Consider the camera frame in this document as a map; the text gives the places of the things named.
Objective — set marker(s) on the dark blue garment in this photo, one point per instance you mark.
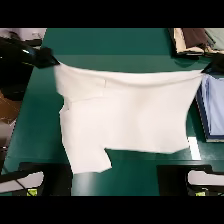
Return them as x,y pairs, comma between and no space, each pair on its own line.
202,110

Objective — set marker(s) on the light blue garment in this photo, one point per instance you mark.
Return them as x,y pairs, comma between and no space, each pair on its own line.
215,103

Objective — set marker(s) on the white T-shirt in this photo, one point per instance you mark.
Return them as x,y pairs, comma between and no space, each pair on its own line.
133,110

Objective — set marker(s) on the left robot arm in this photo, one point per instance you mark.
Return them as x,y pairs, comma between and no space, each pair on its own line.
16,56

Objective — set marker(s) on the pale grey garment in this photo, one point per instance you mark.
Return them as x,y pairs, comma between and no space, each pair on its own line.
216,36

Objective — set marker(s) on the beige garment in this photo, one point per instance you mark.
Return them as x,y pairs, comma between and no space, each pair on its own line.
181,43

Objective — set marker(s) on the brown garment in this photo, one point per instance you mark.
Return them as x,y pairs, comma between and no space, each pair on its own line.
195,36

